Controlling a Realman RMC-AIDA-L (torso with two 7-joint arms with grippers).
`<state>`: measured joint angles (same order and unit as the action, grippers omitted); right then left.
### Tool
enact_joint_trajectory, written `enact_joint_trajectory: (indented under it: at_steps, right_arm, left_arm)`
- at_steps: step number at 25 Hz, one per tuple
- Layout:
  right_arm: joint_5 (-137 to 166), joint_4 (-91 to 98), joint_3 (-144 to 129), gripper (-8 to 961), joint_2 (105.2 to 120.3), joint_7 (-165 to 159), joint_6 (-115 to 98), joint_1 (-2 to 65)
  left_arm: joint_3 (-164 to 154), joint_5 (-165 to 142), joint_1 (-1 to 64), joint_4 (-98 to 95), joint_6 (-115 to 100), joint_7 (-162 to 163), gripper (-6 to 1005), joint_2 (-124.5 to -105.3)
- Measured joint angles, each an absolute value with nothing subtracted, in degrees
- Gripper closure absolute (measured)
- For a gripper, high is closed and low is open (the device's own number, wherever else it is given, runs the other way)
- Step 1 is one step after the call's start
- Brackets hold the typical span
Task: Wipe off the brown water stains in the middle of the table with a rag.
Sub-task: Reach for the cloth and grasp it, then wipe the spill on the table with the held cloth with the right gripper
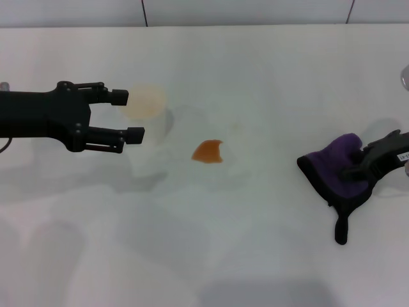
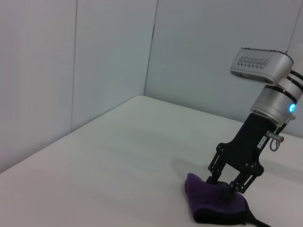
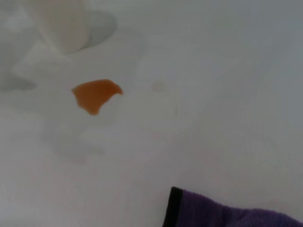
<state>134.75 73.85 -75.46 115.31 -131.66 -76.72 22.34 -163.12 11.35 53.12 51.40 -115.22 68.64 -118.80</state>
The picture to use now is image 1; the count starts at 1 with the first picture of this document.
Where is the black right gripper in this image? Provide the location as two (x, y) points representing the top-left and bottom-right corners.
(339, 129), (409, 182)

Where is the brown liquid stain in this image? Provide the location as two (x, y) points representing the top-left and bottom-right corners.
(191, 139), (225, 164)

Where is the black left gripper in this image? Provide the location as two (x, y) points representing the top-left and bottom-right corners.
(0, 81), (146, 155)

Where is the purple rag with black trim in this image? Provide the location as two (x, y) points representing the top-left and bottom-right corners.
(296, 132), (378, 246)

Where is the white paper cup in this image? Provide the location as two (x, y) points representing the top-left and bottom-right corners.
(116, 83), (171, 145)

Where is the right wrist camera housing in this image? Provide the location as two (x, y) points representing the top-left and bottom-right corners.
(400, 63), (409, 91)

